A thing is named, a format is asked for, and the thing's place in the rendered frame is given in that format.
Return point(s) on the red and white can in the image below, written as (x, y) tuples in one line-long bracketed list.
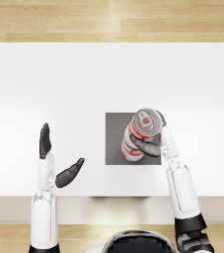
[(130, 152), (145, 122)]

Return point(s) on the dark grey square mat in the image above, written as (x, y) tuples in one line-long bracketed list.
[(114, 138)]

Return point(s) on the dark round robot body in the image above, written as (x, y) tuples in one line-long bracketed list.
[(138, 243)]

